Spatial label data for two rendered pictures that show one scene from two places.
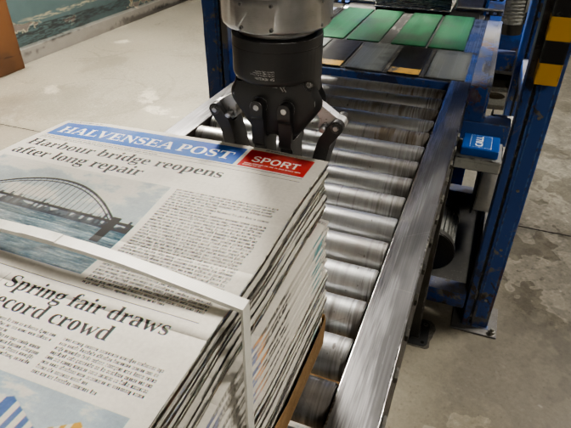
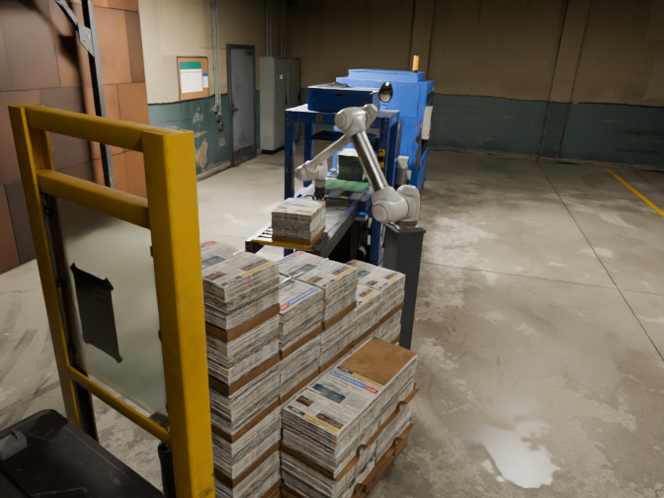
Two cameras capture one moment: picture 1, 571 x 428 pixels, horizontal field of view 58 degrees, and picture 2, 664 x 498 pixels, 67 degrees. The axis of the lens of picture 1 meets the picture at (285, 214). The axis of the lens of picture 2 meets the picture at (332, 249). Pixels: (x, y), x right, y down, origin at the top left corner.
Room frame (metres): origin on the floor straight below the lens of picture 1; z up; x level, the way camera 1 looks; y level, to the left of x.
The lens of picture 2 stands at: (-3.10, 0.36, 2.04)
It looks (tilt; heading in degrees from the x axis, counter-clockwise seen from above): 21 degrees down; 352
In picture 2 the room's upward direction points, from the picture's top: 3 degrees clockwise
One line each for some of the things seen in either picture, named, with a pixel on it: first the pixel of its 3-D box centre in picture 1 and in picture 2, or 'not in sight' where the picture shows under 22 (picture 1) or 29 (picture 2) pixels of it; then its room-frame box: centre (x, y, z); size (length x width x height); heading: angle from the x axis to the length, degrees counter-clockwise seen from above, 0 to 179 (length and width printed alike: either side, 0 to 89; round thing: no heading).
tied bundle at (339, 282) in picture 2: not in sight; (310, 288); (-0.88, 0.17, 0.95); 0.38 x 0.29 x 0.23; 50
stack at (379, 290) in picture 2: not in sight; (321, 366); (-0.78, 0.08, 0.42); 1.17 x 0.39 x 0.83; 139
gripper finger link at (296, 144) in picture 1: (291, 154); not in sight; (0.43, -0.01, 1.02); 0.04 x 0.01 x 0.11; 159
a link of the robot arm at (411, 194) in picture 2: not in sight; (406, 202); (-0.09, -0.51, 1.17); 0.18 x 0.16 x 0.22; 133
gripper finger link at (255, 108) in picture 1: (265, 150); not in sight; (0.44, 0.02, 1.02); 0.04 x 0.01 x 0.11; 159
